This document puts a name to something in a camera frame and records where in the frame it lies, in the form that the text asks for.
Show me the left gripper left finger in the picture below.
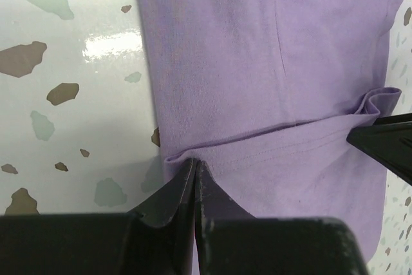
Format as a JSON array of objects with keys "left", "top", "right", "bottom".
[{"left": 1, "top": 159, "right": 197, "bottom": 274}]

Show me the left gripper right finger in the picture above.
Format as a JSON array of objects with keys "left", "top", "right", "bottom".
[{"left": 194, "top": 162, "right": 368, "bottom": 274}]

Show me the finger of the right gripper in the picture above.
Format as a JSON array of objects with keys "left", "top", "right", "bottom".
[{"left": 346, "top": 113, "right": 412, "bottom": 184}]

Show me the purple t shirt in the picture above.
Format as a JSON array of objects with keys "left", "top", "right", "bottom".
[{"left": 139, "top": 0, "right": 403, "bottom": 260}]

